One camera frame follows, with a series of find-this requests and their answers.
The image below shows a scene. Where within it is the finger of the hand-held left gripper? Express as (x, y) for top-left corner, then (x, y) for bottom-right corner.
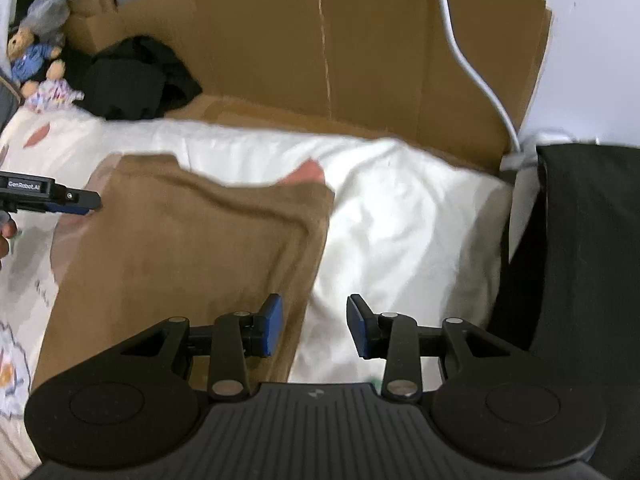
(52, 187), (103, 217)

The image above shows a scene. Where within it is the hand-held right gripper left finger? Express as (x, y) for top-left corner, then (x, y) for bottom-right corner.
(120, 294), (285, 402)

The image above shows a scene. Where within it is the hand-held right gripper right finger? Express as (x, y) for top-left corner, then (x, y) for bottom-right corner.
(346, 294), (511, 403)

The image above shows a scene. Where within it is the brown t-shirt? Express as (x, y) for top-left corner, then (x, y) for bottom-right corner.
(30, 154), (336, 396)

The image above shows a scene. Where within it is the black folded clothes stack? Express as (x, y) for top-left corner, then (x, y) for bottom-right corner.
(487, 144), (640, 356)

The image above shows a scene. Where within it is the person's left hand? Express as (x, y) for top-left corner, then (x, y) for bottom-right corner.
(0, 210), (21, 261)

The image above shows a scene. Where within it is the teddy bear in floral dress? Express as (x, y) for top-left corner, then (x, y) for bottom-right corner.
(22, 59), (85, 113)

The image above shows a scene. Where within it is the cream bear print bed sheet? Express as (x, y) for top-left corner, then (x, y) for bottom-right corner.
(0, 107), (516, 480)

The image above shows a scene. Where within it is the black garment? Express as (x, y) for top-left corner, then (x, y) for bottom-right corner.
(82, 35), (203, 121)

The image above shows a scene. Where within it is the teddy bear in blue shirt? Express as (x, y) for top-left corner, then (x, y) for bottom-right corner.
(7, 25), (63, 86)

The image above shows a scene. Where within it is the clear plastic bag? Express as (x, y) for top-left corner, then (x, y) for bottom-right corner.
(20, 0), (71, 46)

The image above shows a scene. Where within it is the flattened cardboard sheet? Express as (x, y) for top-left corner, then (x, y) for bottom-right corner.
(65, 0), (553, 173)

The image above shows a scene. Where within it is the white cable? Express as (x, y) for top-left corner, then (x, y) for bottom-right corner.
(430, 0), (523, 156)

